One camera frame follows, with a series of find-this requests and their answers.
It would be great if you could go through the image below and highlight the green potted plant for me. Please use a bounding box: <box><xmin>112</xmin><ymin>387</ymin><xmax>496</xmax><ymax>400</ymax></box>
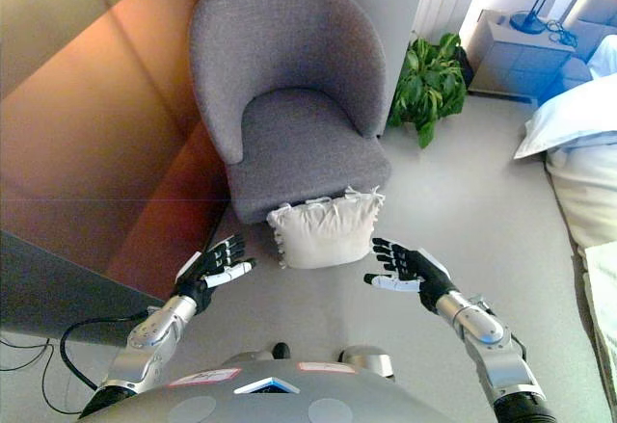
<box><xmin>387</xmin><ymin>31</ymin><xmax>476</xmax><ymax>150</ymax></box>

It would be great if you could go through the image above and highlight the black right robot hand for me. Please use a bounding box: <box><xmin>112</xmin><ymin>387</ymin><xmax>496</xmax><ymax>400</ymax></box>
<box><xmin>363</xmin><ymin>235</ymin><xmax>460</xmax><ymax>311</ymax></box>

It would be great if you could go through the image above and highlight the beige bed headboard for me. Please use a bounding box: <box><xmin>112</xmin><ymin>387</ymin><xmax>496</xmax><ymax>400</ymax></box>
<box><xmin>562</xmin><ymin>0</ymin><xmax>617</xmax><ymax>64</ymax></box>

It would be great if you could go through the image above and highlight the white tasselled pillow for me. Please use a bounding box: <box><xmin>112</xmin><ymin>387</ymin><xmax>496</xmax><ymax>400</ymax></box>
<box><xmin>266</xmin><ymin>185</ymin><xmax>387</xmax><ymax>271</ymax></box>

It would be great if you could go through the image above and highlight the silver left robot leg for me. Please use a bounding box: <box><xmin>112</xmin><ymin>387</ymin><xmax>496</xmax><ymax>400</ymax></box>
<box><xmin>220</xmin><ymin>342</ymin><xmax>292</xmax><ymax>367</ymax></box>

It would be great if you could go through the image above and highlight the white bed pillow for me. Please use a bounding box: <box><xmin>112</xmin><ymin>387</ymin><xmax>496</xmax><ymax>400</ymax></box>
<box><xmin>512</xmin><ymin>72</ymin><xmax>617</xmax><ymax>161</ymax></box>

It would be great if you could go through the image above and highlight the dark cabinet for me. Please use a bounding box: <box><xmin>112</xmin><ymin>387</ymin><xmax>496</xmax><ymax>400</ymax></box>
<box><xmin>0</xmin><ymin>228</ymin><xmax>166</xmax><ymax>348</ymax></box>

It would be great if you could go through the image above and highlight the grey robot torso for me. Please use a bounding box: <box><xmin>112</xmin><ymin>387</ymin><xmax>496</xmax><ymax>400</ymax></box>
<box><xmin>79</xmin><ymin>357</ymin><xmax>455</xmax><ymax>423</ymax></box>

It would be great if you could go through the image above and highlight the thin black cable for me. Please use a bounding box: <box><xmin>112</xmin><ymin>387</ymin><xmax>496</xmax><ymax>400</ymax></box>
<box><xmin>0</xmin><ymin>334</ymin><xmax>94</xmax><ymax>417</ymax></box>

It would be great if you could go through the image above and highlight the grey fabric armchair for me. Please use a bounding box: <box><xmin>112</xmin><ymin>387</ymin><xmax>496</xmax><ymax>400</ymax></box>
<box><xmin>188</xmin><ymin>0</ymin><xmax>392</xmax><ymax>225</ymax></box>

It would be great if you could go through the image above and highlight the thick black cable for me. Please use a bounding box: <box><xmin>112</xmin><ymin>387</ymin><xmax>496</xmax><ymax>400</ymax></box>
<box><xmin>59</xmin><ymin>313</ymin><xmax>151</xmax><ymax>391</ymax></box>

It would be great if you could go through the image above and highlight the dark coiled cable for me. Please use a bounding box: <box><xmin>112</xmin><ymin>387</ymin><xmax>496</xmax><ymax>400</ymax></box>
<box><xmin>544</xmin><ymin>17</ymin><xmax>578</xmax><ymax>47</ymax></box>

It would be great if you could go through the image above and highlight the white nightstand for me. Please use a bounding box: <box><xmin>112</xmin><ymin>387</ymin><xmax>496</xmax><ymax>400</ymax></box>
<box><xmin>468</xmin><ymin>8</ymin><xmax>578</xmax><ymax>97</ymax></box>

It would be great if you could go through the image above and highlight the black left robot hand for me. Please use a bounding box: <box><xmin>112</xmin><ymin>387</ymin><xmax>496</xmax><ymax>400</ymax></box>
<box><xmin>172</xmin><ymin>233</ymin><xmax>257</xmax><ymax>317</ymax></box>

